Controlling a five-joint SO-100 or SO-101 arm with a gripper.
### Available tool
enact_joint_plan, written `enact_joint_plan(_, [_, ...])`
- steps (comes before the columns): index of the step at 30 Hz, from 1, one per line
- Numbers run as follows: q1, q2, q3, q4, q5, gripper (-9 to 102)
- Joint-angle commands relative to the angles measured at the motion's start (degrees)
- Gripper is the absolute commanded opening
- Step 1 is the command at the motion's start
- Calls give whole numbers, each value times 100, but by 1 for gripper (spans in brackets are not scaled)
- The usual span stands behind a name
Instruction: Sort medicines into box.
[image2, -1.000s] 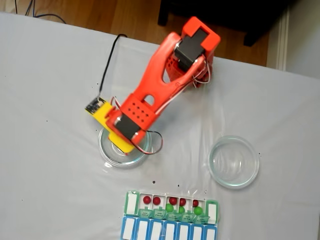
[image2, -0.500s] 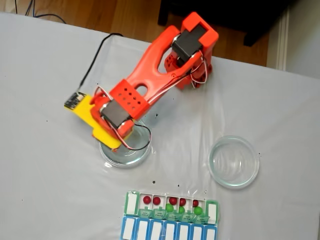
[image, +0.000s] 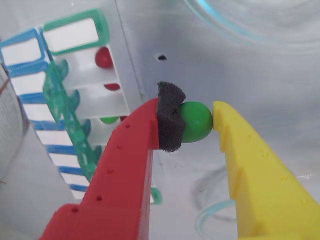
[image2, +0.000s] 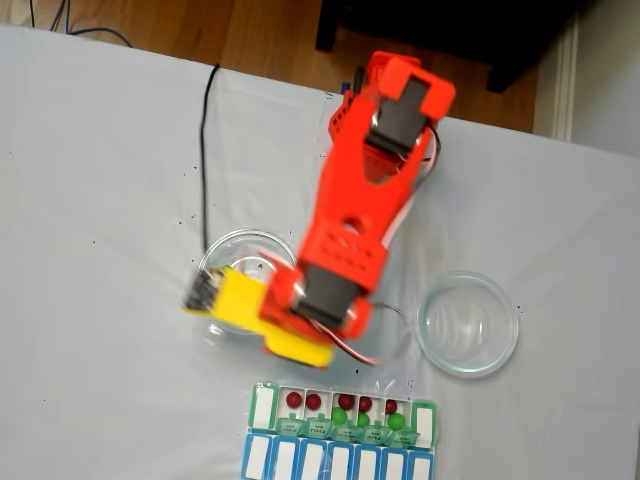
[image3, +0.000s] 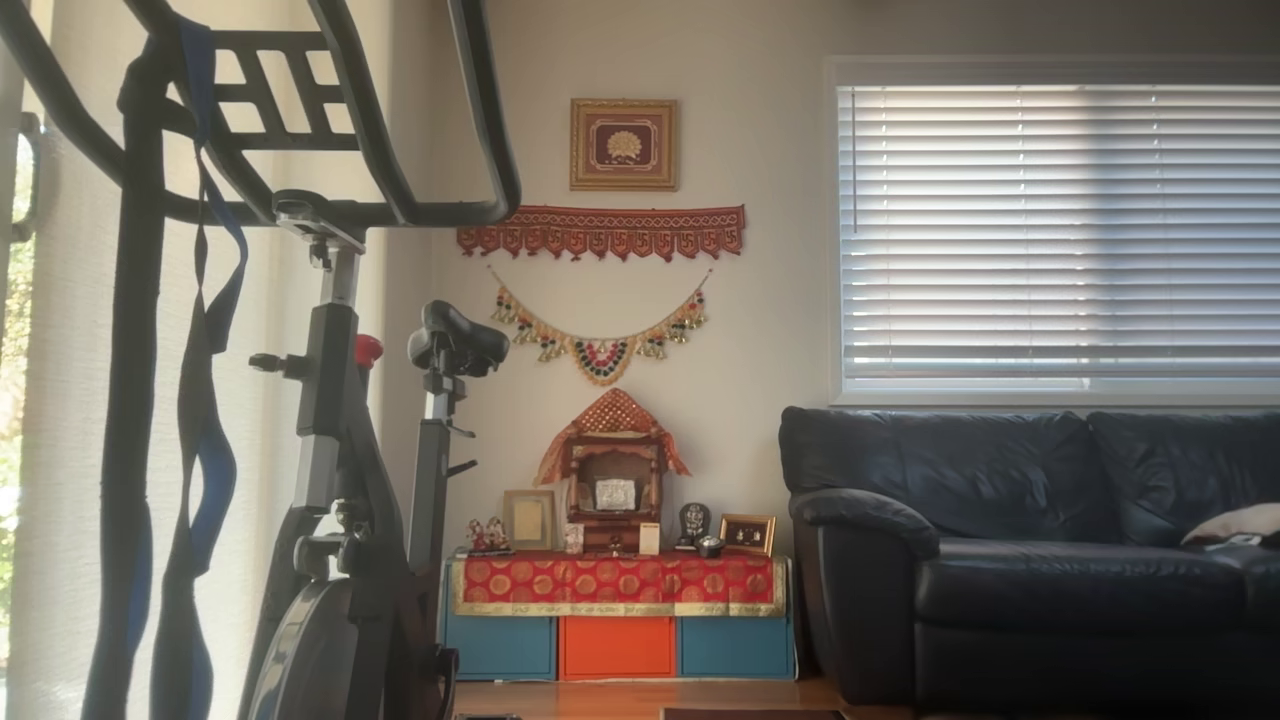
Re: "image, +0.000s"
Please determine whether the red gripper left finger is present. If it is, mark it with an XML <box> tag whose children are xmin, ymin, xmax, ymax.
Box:
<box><xmin>38</xmin><ymin>80</ymin><xmax>188</xmax><ymax>240</ymax></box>

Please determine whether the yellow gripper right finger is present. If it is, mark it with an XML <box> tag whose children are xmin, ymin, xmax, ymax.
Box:
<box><xmin>211</xmin><ymin>100</ymin><xmax>320</xmax><ymax>240</ymax></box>

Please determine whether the weekly pill organizer box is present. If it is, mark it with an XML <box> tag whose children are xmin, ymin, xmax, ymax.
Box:
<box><xmin>0</xmin><ymin>8</ymin><xmax>163</xmax><ymax>206</ymax></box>

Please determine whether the clear glass dish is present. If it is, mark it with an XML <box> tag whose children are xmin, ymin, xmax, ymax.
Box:
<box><xmin>183</xmin><ymin>0</ymin><xmax>320</xmax><ymax>55</ymax></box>
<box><xmin>191</xmin><ymin>169</ymin><xmax>238</xmax><ymax>240</ymax></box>

